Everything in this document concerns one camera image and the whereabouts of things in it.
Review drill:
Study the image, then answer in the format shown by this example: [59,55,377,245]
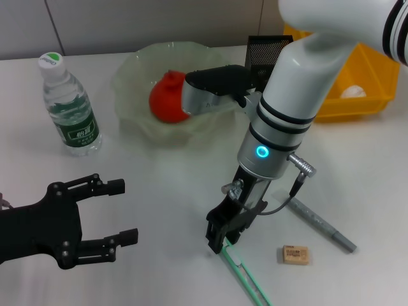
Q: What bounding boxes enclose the yellow plastic bin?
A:
[283,25,401,124]

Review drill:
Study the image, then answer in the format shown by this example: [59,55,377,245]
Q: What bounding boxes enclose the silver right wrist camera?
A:
[180,64,265,117]

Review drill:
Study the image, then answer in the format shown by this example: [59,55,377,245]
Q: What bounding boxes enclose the green glass fruit bowl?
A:
[111,41,240,149]

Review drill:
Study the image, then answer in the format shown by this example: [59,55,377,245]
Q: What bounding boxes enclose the clear green-label water bottle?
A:
[38,52,103,157]

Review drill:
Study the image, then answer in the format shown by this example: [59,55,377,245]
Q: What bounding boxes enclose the red-orange fruit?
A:
[149,69,192,124]

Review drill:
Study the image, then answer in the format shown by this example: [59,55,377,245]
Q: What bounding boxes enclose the grey right gripper cable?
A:
[221,152,318,216]

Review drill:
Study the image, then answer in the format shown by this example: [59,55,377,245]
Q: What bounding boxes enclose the grey marker pen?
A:
[286,196,357,254]

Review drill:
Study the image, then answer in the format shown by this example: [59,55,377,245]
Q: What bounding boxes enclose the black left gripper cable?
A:
[0,191,13,211]

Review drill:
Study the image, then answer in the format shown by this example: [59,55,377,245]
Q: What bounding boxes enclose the black mesh pen holder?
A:
[245,34,294,92]

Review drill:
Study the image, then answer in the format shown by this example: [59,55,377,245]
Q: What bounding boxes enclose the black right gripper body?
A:
[206,165,272,227]

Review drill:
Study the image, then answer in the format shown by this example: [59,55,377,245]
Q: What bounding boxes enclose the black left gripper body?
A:
[0,181,84,271]

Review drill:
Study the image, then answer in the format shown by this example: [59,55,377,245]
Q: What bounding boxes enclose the white paper ball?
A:
[339,84,367,99]

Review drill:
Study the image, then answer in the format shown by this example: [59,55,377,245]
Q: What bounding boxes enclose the small beige eraser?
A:
[282,244,309,265]

